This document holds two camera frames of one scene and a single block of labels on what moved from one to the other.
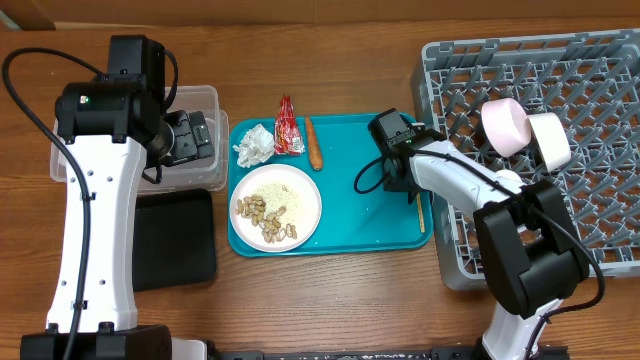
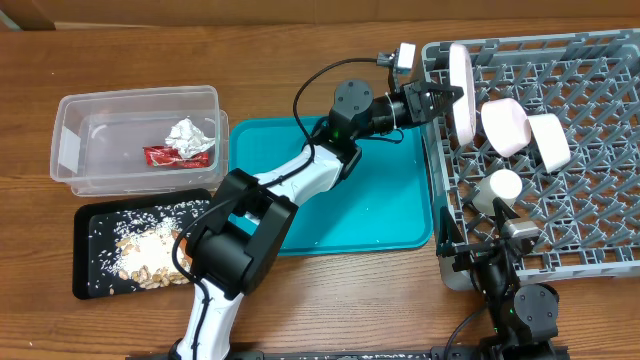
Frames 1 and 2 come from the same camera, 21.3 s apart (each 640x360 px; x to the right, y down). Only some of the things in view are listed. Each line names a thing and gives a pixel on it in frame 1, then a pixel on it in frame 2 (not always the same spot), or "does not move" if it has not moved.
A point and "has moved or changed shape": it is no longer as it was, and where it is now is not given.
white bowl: (551, 138) does not move
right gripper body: (397, 182) → (472, 255)
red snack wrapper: (287, 137) has moved or changed shape
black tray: (173, 239) does not move
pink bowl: (506, 126) does not move
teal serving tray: (369, 222) does not move
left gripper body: (181, 141) → (405, 108)
